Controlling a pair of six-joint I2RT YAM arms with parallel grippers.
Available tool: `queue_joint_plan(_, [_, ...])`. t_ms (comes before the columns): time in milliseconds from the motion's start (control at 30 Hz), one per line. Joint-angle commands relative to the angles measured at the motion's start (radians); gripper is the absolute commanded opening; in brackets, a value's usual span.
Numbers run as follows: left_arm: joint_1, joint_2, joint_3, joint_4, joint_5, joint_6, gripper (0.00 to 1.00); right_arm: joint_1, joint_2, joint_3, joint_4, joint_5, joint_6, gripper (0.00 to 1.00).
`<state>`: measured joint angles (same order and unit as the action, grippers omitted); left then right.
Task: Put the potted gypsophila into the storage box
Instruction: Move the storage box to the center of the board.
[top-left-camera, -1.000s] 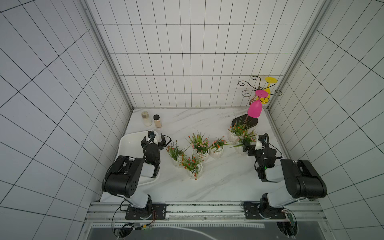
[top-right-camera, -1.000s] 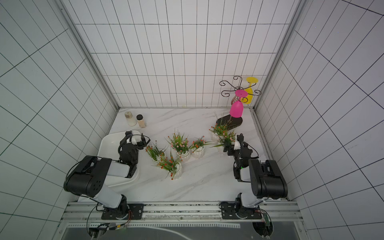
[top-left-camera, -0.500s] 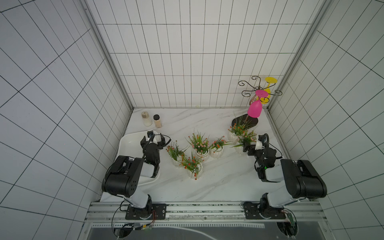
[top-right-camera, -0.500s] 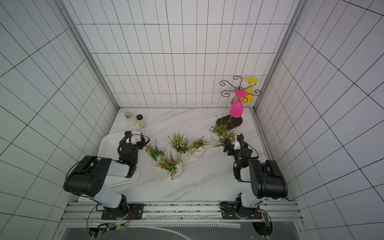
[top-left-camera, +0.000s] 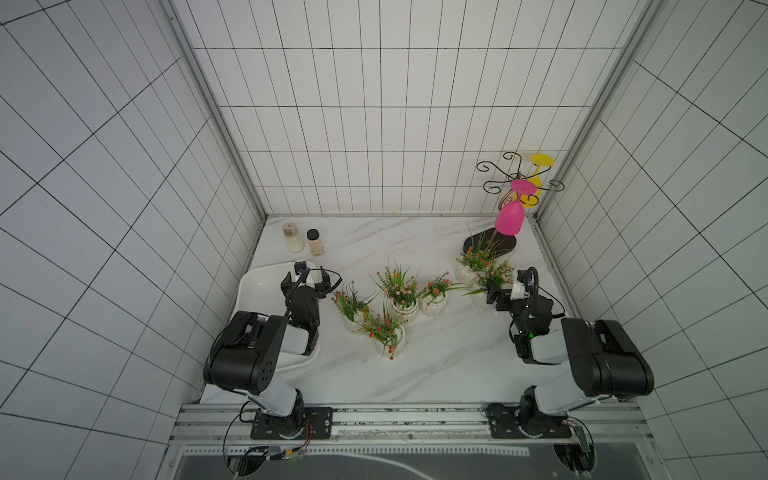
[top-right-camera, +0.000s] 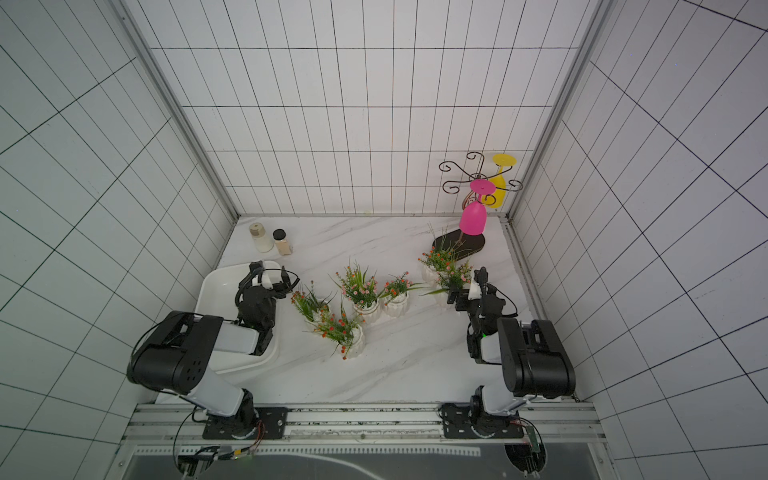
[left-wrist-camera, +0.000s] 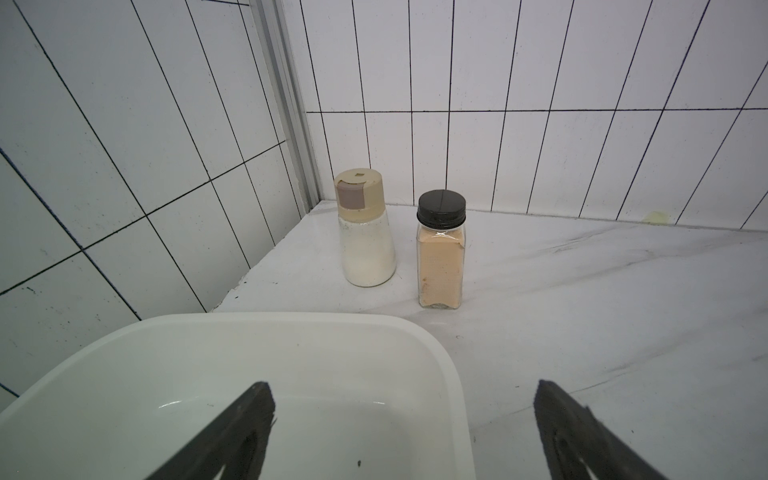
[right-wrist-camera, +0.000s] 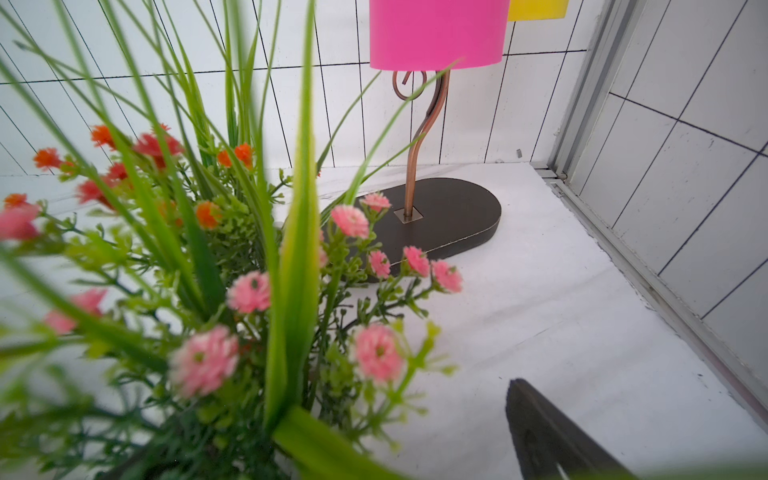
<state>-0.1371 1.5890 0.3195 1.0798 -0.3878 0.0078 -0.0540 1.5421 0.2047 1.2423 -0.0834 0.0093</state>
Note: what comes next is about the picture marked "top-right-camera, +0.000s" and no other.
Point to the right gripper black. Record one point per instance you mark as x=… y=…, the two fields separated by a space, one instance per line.
x=472 y=300

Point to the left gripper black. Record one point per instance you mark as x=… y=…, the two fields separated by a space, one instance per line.
x=284 y=286

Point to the potted gypsophila red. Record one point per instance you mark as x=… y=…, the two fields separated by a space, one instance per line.
x=309 y=304

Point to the potted gypsophila red-orange front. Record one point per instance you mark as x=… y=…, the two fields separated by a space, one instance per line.
x=346 y=331

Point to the potted gypsophila pink centre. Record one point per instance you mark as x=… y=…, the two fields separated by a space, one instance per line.
x=360 y=289

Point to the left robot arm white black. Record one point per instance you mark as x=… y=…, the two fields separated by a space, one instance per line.
x=174 y=356

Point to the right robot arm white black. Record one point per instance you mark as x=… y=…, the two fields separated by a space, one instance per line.
x=533 y=362

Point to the white storage tray box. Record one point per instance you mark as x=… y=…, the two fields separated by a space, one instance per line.
x=216 y=298

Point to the potted gypsophila right front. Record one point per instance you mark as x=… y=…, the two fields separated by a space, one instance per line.
x=452 y=280

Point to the potted gypsophila right back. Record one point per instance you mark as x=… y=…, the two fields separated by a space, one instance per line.
x=437 y=259

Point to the potted gypsophila small centre-right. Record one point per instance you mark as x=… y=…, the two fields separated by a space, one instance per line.
x=395 y=294

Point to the white-lid spice jar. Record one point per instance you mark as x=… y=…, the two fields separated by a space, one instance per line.
x=261 y=238

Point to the black-lid spice jar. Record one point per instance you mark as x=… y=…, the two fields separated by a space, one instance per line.
x=281 y=242

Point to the pink wine glass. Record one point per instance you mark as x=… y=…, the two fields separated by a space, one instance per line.
x=474 y=215

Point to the yellow wine glass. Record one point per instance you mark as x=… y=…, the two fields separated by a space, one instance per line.
x=504 y=162

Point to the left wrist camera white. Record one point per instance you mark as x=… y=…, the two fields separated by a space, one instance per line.
x=264 y=280

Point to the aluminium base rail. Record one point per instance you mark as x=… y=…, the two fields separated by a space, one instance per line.
x=542 y=423

